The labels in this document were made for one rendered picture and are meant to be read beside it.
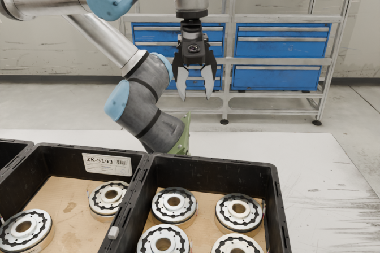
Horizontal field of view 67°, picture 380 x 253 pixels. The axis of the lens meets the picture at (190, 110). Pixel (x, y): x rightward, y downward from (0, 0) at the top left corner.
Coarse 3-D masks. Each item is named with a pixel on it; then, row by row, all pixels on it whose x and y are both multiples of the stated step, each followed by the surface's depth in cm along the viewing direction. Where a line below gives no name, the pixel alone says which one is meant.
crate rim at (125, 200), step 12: (36, 144) 73; (48, 144) 73; (60, 144) 73; (24, 156) 69; (144, 156) 69; (12, 168) 65; (0, 180) 62; (132, 180) 62; (132, 192) 59; (120, 204) 56; (120, 216) 54; (108, 240) 49
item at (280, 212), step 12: (156, 156) 69; (168, 156) 69; (180, 156) 69; (192, 156) 69; (144, 168) 65; (276, 168) 65; (144, 180) 62; (276, 180) 62; (276, 192) 59; (132, 204) 56; (276, 204) 56; (120, 228) 51; (120, 240) 49; (288, 240) 49; (108, 252) 47; (288, 252) 47
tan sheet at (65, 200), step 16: (48, 192) 72; (64, 192) 72; (80, 192) 72; (32, 208) 68; (48, 208) 68; (64, 208) 68; (80, 208) 68; (64, 224) 64; (80, 224) 64; (96, 224) 64; (64, 240) 60; (80, 240) 60; (96, 240) 60
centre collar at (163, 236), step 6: (162, 234) 57; (168, 234) 57; (156, 240) 56; (168, 240) 57; (174, 240) 56; (150, 246) 55; (174, 246) 55; (156, 252) 54; (162, 252) 54; (168, 252) 54
